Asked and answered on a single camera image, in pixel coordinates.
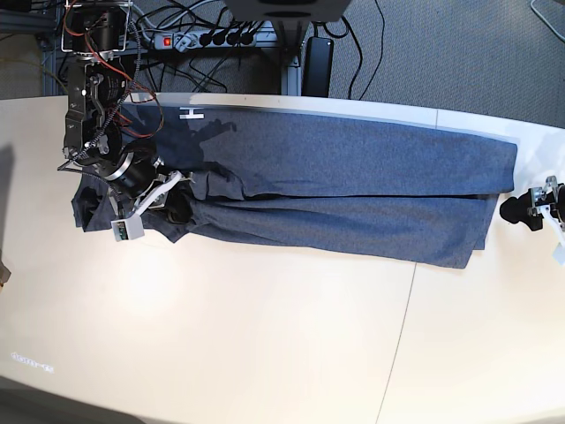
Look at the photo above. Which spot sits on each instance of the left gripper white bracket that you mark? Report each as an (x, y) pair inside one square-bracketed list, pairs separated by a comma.
[(546, 203)]

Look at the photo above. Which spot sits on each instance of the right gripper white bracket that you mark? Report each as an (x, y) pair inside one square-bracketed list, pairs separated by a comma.
[(143, 183)]

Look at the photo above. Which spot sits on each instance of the blue grey T-shirt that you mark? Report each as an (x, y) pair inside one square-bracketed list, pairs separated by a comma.
[(339, 184)]

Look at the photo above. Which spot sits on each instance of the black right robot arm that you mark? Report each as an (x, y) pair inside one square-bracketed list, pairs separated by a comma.
[(99, 142)]

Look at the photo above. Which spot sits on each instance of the white power strip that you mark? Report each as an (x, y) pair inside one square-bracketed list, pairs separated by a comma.
[(184, 41)]

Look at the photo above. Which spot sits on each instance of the black power adapter brick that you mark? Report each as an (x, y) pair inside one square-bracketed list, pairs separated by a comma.
[(318, 67)]

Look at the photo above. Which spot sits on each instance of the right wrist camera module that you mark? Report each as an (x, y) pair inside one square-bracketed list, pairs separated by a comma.
[(128, 229)]

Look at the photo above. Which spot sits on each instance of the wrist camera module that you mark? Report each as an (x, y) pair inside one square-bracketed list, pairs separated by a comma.
[(128, 229), (559, 254)]

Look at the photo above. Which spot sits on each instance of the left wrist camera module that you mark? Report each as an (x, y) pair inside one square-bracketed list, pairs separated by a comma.
[(559, 254)]

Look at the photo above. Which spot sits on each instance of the silver aluminium frame post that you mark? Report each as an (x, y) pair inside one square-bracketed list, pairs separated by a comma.
[(290, 38)]

